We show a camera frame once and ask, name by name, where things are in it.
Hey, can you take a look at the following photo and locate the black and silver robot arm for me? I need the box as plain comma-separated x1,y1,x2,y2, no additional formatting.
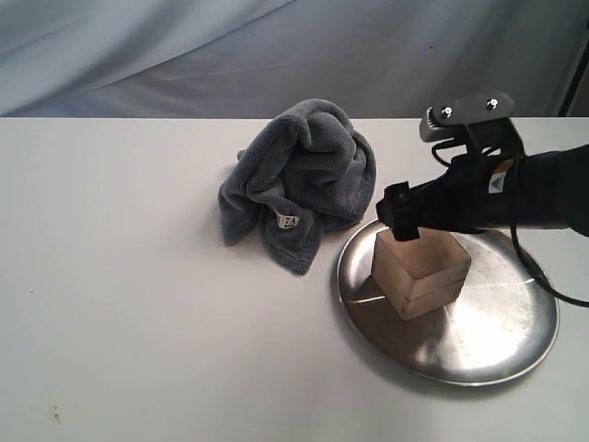
376,145,588,241

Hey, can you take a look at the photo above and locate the round stainless steel plate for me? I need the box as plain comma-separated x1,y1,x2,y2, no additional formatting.
334,220,560,387

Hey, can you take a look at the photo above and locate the black stand pole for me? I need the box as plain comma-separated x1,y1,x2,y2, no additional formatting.
557,24,588,117

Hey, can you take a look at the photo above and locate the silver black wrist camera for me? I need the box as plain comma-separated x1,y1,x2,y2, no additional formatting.
419,92,524,157

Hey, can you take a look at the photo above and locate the grey backdrop curtain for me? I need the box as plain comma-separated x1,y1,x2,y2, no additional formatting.
1,1,588,118

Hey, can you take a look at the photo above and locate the beige wooden block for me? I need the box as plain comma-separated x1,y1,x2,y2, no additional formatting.
371,228,471,320

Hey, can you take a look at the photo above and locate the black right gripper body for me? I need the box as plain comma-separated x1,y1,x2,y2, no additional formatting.
409,154,528,234

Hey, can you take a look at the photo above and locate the grey fleece towel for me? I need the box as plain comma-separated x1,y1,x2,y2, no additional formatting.
218,99,376,275

